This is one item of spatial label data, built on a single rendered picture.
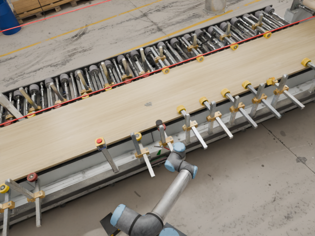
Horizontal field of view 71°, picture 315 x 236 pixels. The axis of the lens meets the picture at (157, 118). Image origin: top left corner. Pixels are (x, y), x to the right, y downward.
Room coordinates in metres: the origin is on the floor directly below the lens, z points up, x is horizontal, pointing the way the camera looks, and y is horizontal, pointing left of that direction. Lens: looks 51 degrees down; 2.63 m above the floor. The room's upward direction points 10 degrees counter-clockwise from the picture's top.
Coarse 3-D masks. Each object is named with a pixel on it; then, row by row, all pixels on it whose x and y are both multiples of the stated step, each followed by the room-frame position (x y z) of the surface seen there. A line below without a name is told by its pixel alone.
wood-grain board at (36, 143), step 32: (288, 32) 2.41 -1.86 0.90; (192, 64) 2.13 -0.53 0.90; (224, 64) 2.03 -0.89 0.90; (256, 64) 1.93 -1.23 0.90; (288, 64) 1.83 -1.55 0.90; (96, 96) 1.88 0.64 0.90; (128, 96) 1.79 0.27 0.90; (160, 96) 1.70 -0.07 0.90; (192, 96) 1.61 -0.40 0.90; (0, 128) 1.66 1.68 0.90; (32, 128) 1.58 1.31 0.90; (64, 128) 1.50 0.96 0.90; (96, 128) 1.42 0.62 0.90; (128, 128) 1.35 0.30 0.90; (0, 160) 1.25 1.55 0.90; (32, 160) 1.18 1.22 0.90; (64, 160) 1.12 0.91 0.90
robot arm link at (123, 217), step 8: (120, 208) 0.41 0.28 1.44; (128, 208) 0.41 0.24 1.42; (112, 216) 0.38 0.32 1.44; (120, 216) 0.37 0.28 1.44; (128, 216) 0.36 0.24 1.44; (136, 216) 0.35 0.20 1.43; (112, 224) 0.35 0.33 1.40; (120, 224) 0.33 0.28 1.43; (128, 224) 0.32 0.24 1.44; (128, 232) 0.29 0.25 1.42
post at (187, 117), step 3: (186, 114) 1.20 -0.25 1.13; (186, 117) 1.18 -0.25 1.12; (189, 117) 1.19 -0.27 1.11; (186, 120) 1.19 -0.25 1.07; (189, 120) 1.19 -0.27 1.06; (186, 123) 1.19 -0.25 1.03; (189, 123) 1.19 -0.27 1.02; (186, 126) 1.19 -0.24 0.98; (186, 132) 1.19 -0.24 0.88; (189, 132) 1.19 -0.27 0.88; (186, 135) 1.19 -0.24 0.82; (189, 135) 1.19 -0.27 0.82; (186, 138) 1.19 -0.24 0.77; (189, 138) 1.19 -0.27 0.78
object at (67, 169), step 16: (288, 80) 1.70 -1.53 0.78; (304, 80) 1.77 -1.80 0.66; (240, 96) 1.56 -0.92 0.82; (208, 112) 1.47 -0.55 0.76; (224, 112) 1.52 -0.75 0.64; (176, 128) 1.39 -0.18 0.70; (240, 128) 1.59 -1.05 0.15; (112, 144) 1.23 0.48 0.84; (128, 144) 1.27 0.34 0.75; (144, 144) 1.30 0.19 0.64; (208, 144) 1.51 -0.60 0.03; (80, 160) 1.15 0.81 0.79; (96, 160) 1.18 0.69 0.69; (48, 176) 1.08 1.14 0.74; (64, 176) 1.10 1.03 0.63; (128, 176) 1.26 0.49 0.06; (16, 192) 1.00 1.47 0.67; (48, 208) 1.01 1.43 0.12
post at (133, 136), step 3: (132, 135) 1.07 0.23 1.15; (132, 138) 1.07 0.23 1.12; (135, 138) 1.07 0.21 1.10; (135, 141) 1.07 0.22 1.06; (135, 144) 1.07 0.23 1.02; (135, 147) 1.07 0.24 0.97; (138, 147) 1.07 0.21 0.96; (138, 150) 1.07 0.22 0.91; (138, 153) 1.07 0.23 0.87; (141, 153) 1.07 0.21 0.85; (141, 159) 1.07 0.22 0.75
